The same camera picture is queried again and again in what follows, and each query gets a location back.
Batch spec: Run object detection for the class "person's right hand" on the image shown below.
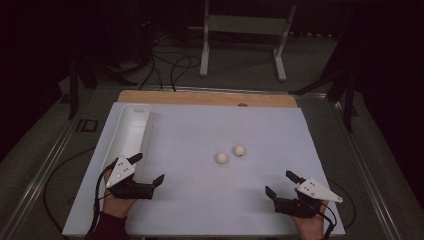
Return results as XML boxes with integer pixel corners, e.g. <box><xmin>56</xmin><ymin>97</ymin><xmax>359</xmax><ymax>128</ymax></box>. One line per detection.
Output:
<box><xmin>291</xmin><ymin>199</ymin><xmax>330</xmax><ymax>240</ymax></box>

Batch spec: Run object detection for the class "white table cover sheet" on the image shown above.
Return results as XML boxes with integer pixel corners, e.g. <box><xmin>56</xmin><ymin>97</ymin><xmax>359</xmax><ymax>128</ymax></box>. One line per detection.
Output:
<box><xmin>62</xmin><ymin>101</ymin><xmax>346</xmax><ymax>238</ymax></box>

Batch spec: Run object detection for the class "black floor cable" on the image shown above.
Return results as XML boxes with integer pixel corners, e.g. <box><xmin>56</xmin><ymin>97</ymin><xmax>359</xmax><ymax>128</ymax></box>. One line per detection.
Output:
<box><xmin>138</xmin><ymin>33</ymin><xmax>165</xmax><ymax>92</ymax></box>
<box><xmin>42</xmin><ymin>146</ymin><xmax>98</xmax><ymax>234</ymax></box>
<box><xmin>169</xmin><ymin>54</ymin><xmax>202</xmax><ymax>93</ymax></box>

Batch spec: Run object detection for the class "grey metal stand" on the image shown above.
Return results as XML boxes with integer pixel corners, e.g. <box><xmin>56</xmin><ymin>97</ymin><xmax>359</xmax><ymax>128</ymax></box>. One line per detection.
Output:
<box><xmin>199</xmin><ymin>0</ymin><xmax>298</xmax><ymax>83</ymax></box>

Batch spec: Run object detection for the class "cream ball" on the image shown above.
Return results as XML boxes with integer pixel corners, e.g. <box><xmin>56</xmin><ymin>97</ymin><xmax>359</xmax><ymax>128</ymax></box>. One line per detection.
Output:
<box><xmin>214</xmin><ymin>151</ymin><xmax>229</xmax><ymax>165</ymax></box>
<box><xmin>232</xmin><ymin>144</ymin><xmax>247</xmax><ymax>158</ymax></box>

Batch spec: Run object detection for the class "right hand-held gripper cable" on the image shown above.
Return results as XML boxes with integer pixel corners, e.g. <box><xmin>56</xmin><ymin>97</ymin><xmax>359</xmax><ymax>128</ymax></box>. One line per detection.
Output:
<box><xmin>318</xmin><ymin>202</ymin><xmax>338</xmax><ymax>240</ymax></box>

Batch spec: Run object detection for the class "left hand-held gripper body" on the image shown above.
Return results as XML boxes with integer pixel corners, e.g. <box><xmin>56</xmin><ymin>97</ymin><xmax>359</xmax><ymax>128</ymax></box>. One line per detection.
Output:
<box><xmin>105</xmin><ymin>154</ymin><xmax>156</xmax><ymax>200</ymax></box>

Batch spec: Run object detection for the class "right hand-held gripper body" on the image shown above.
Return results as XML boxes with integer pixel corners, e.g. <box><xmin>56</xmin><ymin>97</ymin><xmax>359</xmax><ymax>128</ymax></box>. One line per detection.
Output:
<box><xmin>273</xmin><ymin>177</ymin><xmax>344</xmax><ymax>219</ymax></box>

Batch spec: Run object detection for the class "hand-held gripper cable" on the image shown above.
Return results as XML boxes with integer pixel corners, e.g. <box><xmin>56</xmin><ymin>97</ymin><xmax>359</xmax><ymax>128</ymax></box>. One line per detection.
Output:
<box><xmin>85</xmin><ymin>165</ymin><xmax>117</xmax><ymax>236</ymax></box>
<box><xmin>318</xmin><ymin>202</ymin><xmax>338</xmax><ymax>240</ymax></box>

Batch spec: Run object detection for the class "person's left hand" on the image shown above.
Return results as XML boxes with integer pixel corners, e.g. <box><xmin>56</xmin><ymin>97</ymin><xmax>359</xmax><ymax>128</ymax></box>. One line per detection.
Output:
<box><xmin>101</xmin><ymin>168</ymin><xmax>138</xmax><ymax>220</ymax></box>

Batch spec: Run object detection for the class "black tripod stand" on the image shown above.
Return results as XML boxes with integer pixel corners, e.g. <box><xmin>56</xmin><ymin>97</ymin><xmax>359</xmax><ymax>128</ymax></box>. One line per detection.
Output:
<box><xmin>289</xmin><ymin>64</ymin><xmax>360</xmax><ymax>134</ymax></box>
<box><xmin>67</xmin><ymin>54</ymin><xmax>138</xmax><ymax>121</ymax></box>

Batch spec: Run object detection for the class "black floor frame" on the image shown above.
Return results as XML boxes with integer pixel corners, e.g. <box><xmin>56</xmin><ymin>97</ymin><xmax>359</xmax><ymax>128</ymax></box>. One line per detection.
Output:
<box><xmin>75</xmin><ymin>118</ymin><xmax>100</xmax><ymax>134</ymax></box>

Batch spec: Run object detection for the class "left hand-held gripper cable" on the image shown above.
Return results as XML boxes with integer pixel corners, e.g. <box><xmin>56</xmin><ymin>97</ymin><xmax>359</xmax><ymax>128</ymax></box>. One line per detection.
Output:
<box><xmin>85</xmin><ymin>165</ymin><xmax>117</xmax><ymax>236</ymax></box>

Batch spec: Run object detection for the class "white plastic bin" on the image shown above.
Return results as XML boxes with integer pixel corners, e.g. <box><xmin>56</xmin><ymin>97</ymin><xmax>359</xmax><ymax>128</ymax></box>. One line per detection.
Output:
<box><xmin>100</xmin><ymin>103</ymin><xmax>153</xmax><ymax>183</ymax></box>

